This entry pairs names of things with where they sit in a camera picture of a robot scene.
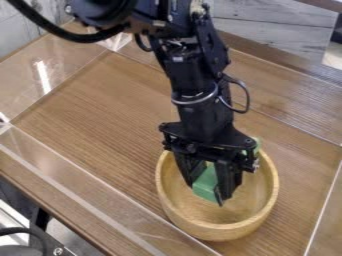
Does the brown wooden bowl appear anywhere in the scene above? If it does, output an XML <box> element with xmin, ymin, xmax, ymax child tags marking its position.
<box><xmin>155</xmin><ymin>150</ymin><xmax>280</xmax><ymax>242</ymax></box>

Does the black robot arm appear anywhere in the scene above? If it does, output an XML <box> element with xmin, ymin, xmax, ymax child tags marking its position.
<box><xmin>7</xmin><ymin>0</ymin><xmax>258</xmax><ymax>205</ymax></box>

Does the clear acrylic corner bracket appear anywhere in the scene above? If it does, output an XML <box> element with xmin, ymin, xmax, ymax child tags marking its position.
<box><xmin>98</xmin><ymin>32</ymin><xmax>133</xmax><ymax>52</ymax></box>

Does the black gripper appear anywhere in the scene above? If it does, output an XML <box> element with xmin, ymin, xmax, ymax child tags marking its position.
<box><xmin>158</xmin><ymin>83</ymin><xmax>262</xmax><ymax>207</ymax></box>

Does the green rectangular block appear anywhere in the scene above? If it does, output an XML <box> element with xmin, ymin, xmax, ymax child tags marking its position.
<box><xmin>191</xmin><ymin>137</ymin><xmax>261</xmax><ymax>206</ymax></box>

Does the clear acrylic front wall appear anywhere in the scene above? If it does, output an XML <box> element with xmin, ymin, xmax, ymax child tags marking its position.
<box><xmin>0</xmin><ymin>123</ymin><xmax>221</xmax><ymax>256</ymax></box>

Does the black table leg bracket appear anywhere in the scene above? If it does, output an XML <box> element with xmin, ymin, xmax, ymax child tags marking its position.
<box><xmin>30</xmin><ymin>207</ymin><xmax>77</xmax><ymax>256</ymax></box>

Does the black cable under table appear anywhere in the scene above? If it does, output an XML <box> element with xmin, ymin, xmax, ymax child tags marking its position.
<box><xmin>0</xmin><ymin>226</ymin><xmax>51</xmax><ymax>256</ymax></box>

